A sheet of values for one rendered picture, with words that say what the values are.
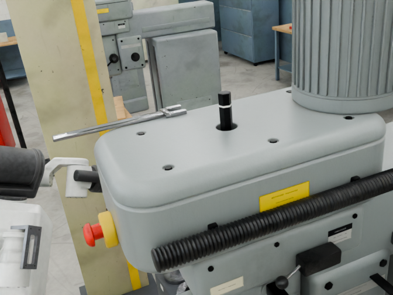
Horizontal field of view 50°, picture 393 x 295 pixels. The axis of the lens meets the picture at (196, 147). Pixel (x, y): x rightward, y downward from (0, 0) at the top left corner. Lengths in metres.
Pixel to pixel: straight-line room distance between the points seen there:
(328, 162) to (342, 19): 0.22
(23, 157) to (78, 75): 1.36
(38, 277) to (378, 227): 0.74
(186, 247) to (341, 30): 0.41
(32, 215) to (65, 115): 1.44
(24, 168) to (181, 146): 0.51
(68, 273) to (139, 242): 2.92
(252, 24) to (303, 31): 7.27
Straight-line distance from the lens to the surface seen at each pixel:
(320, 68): 0.75
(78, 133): 0.77
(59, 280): 3.50
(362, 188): 0.72
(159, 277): 1.50
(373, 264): 0.92
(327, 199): 0.68
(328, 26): 0.72
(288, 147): 0.65
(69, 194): 1.34
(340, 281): 0.88
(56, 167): 1.35
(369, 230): 0.87
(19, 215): 1.06
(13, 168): 1.07
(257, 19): 8.03
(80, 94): 2.43
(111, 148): 0.69
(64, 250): 3.77
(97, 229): 0.72
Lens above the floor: 2.17
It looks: 25 degrees down
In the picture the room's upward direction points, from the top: 6 degrees counter-clockwise
